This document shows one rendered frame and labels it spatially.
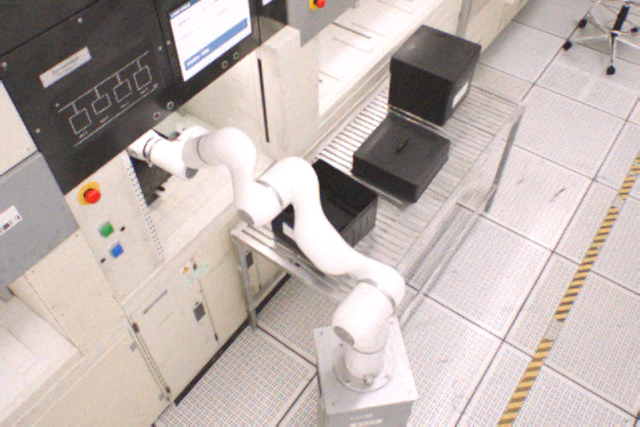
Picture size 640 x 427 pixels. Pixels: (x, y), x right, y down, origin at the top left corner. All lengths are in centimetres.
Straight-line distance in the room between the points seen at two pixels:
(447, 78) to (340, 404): 130
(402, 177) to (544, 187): 145
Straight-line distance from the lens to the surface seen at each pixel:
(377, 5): 306
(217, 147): 148
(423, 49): 254
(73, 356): 196
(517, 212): 333
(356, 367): 180
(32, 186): 147
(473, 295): 297
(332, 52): 273
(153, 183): 209
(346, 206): 219
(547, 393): 284
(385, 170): 222
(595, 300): 315
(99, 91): 148
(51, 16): 134
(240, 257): 228
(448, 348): 281
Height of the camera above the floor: 249
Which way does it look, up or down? 49 degrees down
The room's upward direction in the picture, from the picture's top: 1 degrees counter-clockwise
